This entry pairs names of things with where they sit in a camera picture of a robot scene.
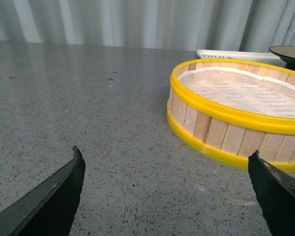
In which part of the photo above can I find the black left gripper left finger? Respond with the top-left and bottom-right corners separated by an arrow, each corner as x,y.
0,146 -> 86,236

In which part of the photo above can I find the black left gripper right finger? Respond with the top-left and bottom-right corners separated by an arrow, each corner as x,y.
248,150 -> 295,236

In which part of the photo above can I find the tan plate with black rim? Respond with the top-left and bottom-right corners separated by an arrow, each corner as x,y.
269,46 -> 295,71

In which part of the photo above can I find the cream bear tray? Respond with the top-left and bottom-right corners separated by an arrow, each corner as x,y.
197,50 -> 286,68

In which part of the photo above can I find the yellow-rimmed wooden steamer basket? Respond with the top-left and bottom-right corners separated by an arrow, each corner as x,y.
167,59 -> 295,173

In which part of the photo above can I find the white steamer cloth liner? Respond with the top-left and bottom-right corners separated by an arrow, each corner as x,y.
178,66 -> 295,118

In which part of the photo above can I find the grey pleated curtain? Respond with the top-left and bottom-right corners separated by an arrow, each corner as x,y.
0,0 -> 295,52

